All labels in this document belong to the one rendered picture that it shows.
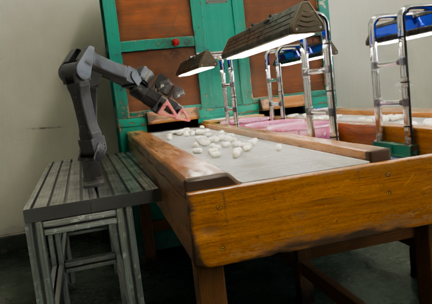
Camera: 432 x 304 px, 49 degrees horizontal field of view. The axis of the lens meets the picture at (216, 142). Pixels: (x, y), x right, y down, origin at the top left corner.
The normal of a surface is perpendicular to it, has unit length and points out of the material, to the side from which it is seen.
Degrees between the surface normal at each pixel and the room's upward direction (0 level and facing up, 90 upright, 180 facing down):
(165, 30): 90
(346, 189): 90
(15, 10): 90
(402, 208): 90
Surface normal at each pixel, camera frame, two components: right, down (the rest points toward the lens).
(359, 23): 0.28, 0.07
